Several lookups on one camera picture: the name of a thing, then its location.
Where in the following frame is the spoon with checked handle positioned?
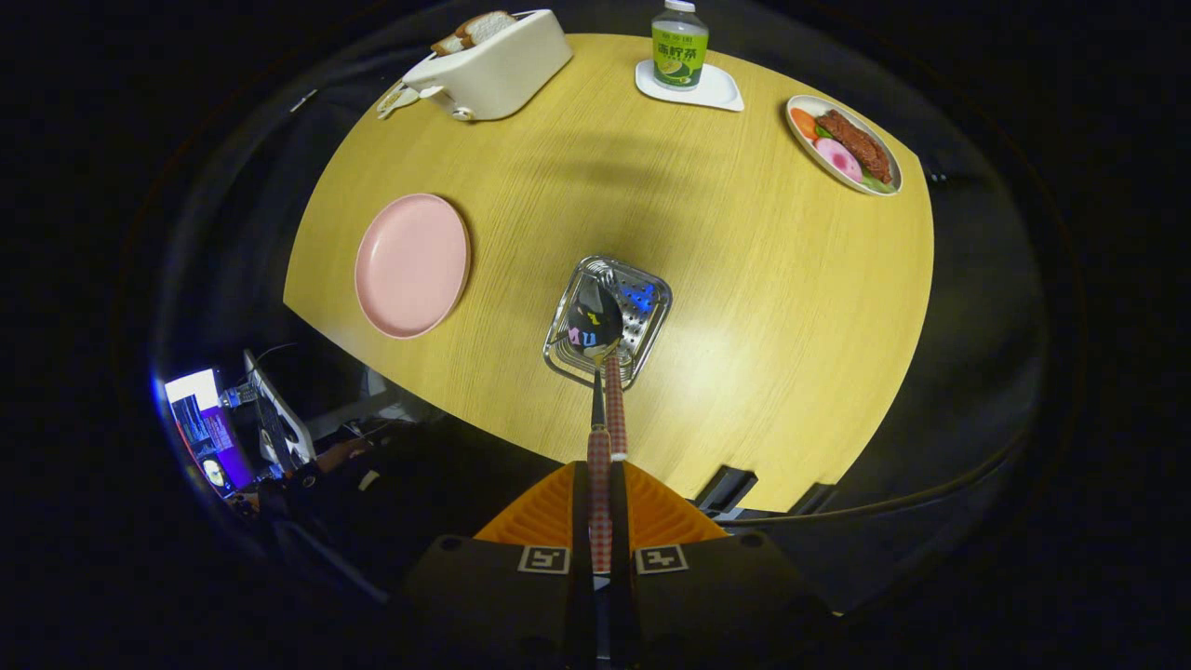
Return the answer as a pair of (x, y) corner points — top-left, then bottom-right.
(567, 276), (625, 578)

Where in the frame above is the green label drink bottle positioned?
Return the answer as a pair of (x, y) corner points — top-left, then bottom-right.
(650, 0), (711, 92)

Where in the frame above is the pink round food slice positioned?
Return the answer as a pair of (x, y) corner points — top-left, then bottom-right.
(814, 138), (864, 184)

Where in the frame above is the perforated metal basket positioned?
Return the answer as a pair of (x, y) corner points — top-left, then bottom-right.
(542, 255), (674, 393)

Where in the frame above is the white divided dish with grains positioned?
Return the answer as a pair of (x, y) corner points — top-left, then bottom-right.
(376, 81), (421, 121)

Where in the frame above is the white toaster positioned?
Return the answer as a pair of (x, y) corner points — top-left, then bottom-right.
(401, 9), (575, 123)

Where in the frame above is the brown meat slice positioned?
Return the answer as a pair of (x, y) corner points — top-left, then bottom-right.
(816, 109), (893, 185)

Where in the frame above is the fork with checked handle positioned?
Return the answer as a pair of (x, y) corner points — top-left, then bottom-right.
(586, 263), (631, 463)

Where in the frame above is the white plate with food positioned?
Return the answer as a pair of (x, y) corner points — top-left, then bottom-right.
(784, 94), (904, 197)

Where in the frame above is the black table leg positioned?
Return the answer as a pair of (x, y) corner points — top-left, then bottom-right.
(789, 481), (839, 516)
(696, 464), (759, 515)

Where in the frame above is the white coaster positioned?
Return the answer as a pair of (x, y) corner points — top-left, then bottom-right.
(635, 60), (746, 114)

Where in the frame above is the pink plate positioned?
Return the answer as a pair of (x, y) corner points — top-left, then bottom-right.
(354, 192), (473, 341)

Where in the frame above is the glowing computer screen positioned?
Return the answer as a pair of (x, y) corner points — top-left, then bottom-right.
(164, 368), (256, 496)

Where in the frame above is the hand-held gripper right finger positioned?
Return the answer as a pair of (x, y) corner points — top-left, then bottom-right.
(609, 461), (831, 670)

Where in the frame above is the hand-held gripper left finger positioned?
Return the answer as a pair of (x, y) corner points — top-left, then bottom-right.
(405, 461), (595, 670)

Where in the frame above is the white laptop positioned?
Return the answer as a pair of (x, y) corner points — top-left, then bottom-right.
(243, 349), (316, 468)

